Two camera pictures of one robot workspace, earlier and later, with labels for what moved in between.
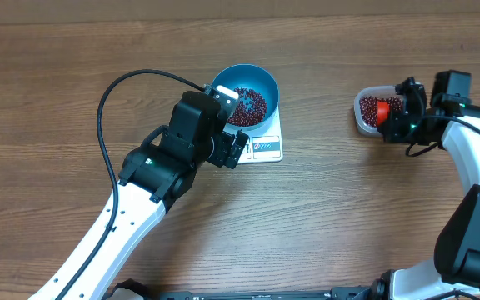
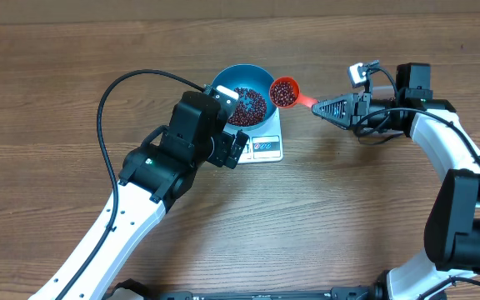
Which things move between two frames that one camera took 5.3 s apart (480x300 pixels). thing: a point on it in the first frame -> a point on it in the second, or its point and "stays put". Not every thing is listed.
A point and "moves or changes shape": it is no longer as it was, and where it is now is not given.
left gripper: [226, 142] stays put
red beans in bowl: [251, 110] stays put
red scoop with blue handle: [382, 111] moves or changes shape
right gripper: [393, 131] -> [356, 108]
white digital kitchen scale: [264, 142] stays put
